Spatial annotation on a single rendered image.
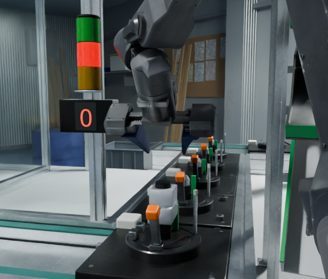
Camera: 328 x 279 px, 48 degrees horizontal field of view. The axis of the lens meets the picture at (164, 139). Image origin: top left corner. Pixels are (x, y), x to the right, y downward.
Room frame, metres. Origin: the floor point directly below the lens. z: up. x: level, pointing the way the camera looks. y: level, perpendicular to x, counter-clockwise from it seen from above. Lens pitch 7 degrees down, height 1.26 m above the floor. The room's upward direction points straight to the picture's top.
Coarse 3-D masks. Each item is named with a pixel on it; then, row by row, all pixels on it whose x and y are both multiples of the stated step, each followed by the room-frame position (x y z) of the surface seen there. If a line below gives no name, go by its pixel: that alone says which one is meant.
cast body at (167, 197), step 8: (160, 184) 0.64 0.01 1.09; (168, 184) 0.64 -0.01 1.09; (152, 192) 0.64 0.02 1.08; (160, 192) 0.64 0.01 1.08; (168, 192) 0.63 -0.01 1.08; (176, 192) 0.67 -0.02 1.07; (152, 200) 0.64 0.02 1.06; (160, 200) 0.64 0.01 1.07; (168, 200) 0.63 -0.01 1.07; (176, 200) 0.67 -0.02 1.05; (168, 208) 0.62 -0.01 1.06; (176, 208) 0.67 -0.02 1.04; (160, 216) 0.62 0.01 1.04; (168, 216) 0.62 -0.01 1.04; (168, 224) 0.62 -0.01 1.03
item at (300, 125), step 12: (300, 72) 0.75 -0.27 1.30; (300, 84) 0.70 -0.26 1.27; (300, 96) 0.66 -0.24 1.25; (300, 108) 0.62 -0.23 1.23; (288, 120) 0.55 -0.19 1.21; (300, 120) 0.58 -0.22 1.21; (312, 120) 0.58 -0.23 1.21; (288, 132) 0.54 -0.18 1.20; (300, 132) 0.53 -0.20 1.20; (312, 132) 0.53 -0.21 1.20
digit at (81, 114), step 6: (78, 102) 0.79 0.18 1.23; (84, 102) 0.79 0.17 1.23; (90, 102) 0.78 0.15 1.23; (78, 108) 0.79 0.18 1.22; (84, 108) 0.79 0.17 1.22; (90, 108) 0.78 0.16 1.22; (78, 114) 0.79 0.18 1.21; (84, 114) 0.79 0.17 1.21; (90, 114) 0.78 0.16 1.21; (78, 120) 0.79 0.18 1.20; (84, 120) 0.79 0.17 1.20; (90, 120) 0.78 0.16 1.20; (78, 126) 0.79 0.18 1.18; (84, 126) 0.79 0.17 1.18; (90, 126) 0.78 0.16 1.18
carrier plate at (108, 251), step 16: (112, 240) 0.69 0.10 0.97; (208, 240) 0.69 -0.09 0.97; (224, 240) 0.69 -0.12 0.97; (96, 256) 0.62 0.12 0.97; (112, 256) 0.62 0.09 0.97; (128, 256) 0.62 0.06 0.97; (208, 256) 0.62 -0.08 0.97; (224, 256) 0.62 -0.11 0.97; (80, 272) 0.56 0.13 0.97; (96, 272) 0.56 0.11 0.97; (112, 272) 0.56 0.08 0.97; (128, 272) 0.56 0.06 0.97; (144, 272) 0.56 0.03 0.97; (160, 272) 0.56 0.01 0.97; (176, 272) 0.56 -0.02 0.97; (192, 272) 0.56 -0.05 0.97; (208, 272) 0.56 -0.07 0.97; (224, 272) 0.56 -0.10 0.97
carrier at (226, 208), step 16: (192, 176) 0.94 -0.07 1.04; (208, 176) 0.92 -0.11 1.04; (192, 192) 0.94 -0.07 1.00; (208, 192) 0.92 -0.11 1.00; (144, 208) 0.88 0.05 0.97; (192, 208) 0.83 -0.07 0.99; (208, 208) 0.86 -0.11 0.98; (224, 208) 0.89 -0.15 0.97; (192, 224) 0.78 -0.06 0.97; (208, 224) 0.77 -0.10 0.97; (224, 224) 0.77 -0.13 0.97
